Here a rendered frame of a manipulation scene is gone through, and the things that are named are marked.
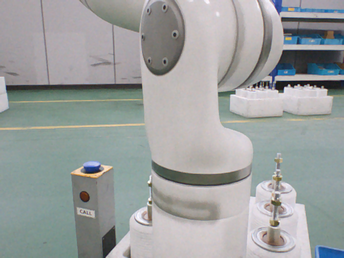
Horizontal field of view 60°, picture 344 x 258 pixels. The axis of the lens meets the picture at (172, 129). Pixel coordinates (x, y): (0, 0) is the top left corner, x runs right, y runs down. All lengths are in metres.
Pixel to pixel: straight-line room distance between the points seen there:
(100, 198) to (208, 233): 0.48
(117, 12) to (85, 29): 5.45
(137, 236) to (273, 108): 2.61
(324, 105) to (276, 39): 3.18
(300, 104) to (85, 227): 2.78
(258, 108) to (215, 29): 2.81
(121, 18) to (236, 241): 0.27
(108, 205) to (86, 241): 0.10
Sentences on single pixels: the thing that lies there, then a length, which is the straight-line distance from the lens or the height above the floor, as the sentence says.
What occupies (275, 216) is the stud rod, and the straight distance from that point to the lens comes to 0.57.
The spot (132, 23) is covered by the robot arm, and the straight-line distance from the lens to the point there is 0.37.
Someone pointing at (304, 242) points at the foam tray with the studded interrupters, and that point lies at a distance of 0.75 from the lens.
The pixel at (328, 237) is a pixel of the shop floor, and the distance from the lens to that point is 1.15.
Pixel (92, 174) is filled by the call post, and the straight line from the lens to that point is 0.70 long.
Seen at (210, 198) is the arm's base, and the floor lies 0.46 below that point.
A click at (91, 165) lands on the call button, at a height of 0.33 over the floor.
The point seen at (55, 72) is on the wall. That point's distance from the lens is 5.91.
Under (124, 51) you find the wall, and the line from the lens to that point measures 5.76.
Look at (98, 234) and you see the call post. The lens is 0.75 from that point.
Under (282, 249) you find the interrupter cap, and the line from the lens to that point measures 0.57.
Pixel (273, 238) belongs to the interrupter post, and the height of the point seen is 0.26.
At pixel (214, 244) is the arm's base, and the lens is 0.27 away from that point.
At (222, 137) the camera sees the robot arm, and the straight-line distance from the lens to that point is 0.22.
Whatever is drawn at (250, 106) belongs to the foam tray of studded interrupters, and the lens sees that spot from 2.96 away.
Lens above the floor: 0.57
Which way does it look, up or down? 14 degrees down
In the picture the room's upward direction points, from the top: straight up
